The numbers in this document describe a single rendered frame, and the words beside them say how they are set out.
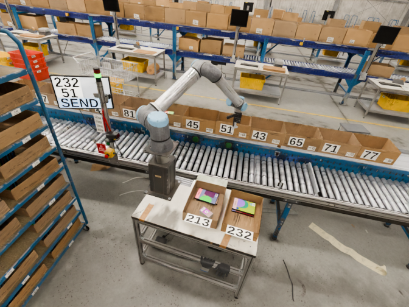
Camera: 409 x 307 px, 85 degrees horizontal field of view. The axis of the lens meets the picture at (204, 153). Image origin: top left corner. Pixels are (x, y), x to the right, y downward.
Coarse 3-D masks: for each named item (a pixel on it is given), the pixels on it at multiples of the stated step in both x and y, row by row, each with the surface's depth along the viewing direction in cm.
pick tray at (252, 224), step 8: (232, 192) 200; (240, 192) 197; (232, 200) 199; (248, 200) 200; (256, 200) 197; (256, 208) 194; (224, 216) 173; (232, 216) 185; (240, 216) 185; (248, 216) 186; (256, 216) 187; (224, 224) 168; (232, 224) 179; (240, 224) 179; (248, 224) 180; (256, 224) 181; (256, 232) 175; (256, 240) 168
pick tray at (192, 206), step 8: (200, 184) 205; (208, 184) 202; (192, 192) 197; (224, 192) 203; (192, 200) 195; (184, 208) 178; (192, 208) 188; (200, 208) 189; (208, 208) 189; (216, 208) 190; (184, 216) 176; (200, 216) 171; (216, 216) 184; (216, 224) 171
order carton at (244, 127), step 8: (224, 112) 274; (224, 120) 280; (232, 120) 278; (248, 120) 274; (216, 128) 255; (240, 128) 250; (248, 128) 248; (232, 136) 257; (240, 136) 256; (248, 136) 254
